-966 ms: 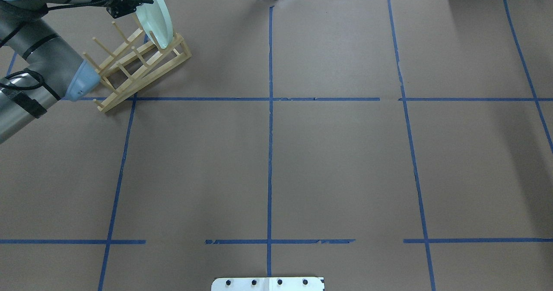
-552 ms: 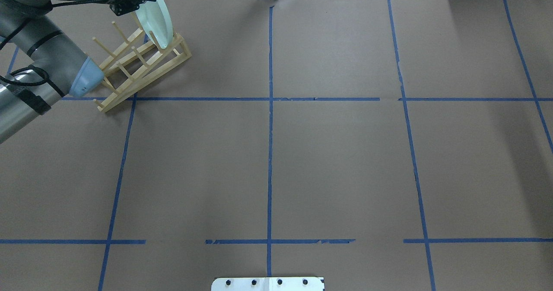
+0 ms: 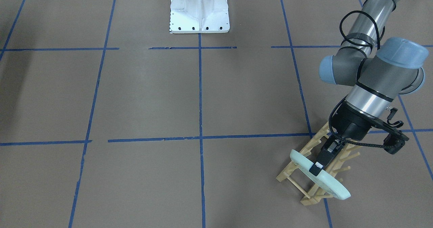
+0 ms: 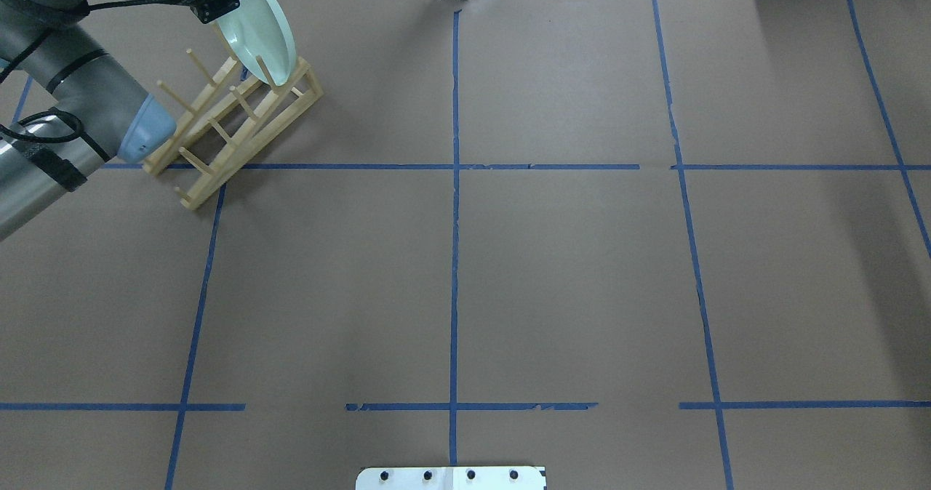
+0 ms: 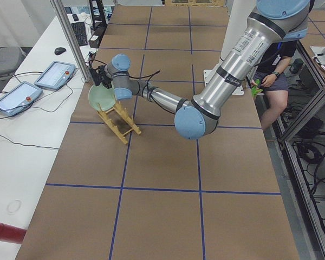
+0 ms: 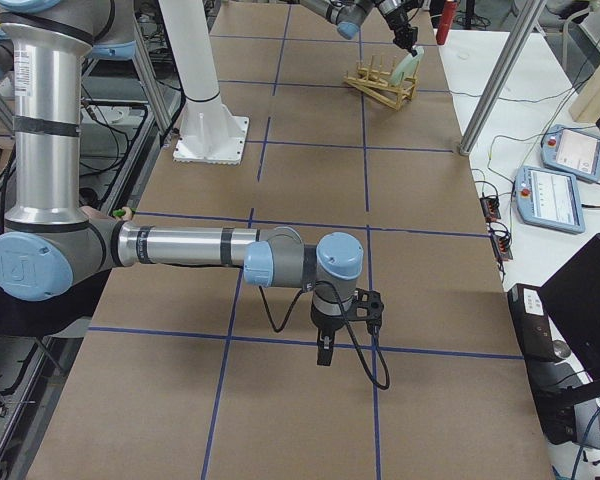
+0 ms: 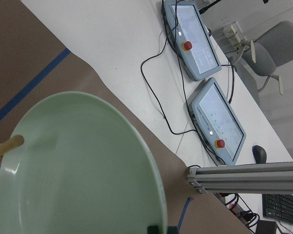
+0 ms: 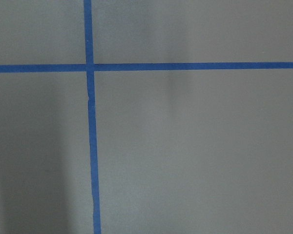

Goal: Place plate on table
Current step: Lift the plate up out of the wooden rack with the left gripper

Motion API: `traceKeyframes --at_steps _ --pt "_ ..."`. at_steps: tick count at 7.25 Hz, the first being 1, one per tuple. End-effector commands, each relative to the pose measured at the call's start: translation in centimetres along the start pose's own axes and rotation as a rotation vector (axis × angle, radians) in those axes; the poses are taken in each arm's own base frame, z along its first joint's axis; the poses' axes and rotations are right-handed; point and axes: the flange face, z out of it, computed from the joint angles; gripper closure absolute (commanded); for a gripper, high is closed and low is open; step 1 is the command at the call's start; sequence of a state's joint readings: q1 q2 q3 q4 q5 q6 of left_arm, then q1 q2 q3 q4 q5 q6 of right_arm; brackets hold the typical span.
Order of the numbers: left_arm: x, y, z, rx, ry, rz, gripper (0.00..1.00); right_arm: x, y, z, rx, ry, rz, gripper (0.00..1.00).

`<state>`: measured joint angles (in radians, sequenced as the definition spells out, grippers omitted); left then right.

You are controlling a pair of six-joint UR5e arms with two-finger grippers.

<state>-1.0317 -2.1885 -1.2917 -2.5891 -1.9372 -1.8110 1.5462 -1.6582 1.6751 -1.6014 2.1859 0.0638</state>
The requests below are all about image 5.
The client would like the red cylinder tube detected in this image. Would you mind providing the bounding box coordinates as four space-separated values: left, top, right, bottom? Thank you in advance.
0 223 27 244

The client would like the grey office chair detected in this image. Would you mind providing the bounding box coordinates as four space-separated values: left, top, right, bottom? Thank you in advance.
0 47 25 76

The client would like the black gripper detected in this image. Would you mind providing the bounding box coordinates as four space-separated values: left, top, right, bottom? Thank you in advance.
96 66 112 89

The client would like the black box on table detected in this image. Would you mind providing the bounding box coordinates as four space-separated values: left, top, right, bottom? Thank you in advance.
88 27 106 49

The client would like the seated person in black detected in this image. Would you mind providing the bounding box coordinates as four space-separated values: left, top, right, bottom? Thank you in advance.
251 41 297 130

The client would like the black keyboard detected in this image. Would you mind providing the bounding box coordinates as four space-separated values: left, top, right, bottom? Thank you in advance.
71 22 88 46

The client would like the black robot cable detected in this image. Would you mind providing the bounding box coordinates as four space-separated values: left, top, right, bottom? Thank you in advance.
88 58 161 102

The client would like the teach pendant tablet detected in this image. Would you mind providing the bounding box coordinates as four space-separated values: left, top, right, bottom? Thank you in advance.
34 61 76 90
0 81 43 116

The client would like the wooden dish rack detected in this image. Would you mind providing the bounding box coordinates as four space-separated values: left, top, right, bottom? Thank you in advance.
96 101 141 145

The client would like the far teach pendant tablet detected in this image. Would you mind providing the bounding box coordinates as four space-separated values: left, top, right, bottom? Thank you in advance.
34 61 76 90

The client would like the green object in hand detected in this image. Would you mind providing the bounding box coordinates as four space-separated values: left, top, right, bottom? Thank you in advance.
251 79 263 98

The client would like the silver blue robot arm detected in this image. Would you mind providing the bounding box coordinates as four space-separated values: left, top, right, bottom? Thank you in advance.
100 1 314 139

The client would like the black computer mouse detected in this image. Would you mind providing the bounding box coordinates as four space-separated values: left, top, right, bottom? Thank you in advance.
54 47 66 55

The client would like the near teach pendant tablet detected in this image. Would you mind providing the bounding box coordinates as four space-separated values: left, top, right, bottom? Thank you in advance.
0 81 43 116

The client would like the aluminium frame post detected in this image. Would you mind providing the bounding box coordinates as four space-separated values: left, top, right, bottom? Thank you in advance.
50 0 92 82

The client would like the aluminium side frame rail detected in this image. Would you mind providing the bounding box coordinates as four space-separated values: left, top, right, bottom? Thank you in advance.
278 35 325 259

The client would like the light green plate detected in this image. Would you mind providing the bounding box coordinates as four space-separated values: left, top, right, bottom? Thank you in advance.
88 84 116 111

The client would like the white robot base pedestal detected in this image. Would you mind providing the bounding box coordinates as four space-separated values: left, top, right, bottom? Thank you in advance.
200 1 268 99

